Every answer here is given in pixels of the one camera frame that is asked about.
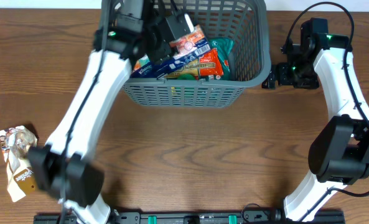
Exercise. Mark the green lidded jar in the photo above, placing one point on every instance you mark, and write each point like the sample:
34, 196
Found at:
187, 76

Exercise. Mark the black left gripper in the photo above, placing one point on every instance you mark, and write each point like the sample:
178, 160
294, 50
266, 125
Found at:
160, 42

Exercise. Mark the green Nescafe coffee bag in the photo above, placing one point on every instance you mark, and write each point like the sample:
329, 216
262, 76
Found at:
223, 46

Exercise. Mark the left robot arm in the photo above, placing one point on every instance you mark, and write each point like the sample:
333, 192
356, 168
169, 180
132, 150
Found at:
127, 31

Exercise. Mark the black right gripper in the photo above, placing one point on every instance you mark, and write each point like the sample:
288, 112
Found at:
277, 74

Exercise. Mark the brown white snack bag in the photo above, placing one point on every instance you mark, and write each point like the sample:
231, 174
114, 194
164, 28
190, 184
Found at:
15, 144

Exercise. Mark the colourful Kleenex tissue multipack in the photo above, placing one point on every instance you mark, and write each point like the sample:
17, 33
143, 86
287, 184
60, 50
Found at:
189, 48

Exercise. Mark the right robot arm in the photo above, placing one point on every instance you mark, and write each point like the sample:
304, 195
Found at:
339, 155

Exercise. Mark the red yellow spaghetti packet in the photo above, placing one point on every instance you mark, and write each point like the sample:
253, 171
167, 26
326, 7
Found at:
207, 66

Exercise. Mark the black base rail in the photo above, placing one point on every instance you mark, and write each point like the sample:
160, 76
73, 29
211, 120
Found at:
247, 215

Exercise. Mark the grey plastic slatted basket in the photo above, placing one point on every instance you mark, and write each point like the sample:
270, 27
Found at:
245, 23

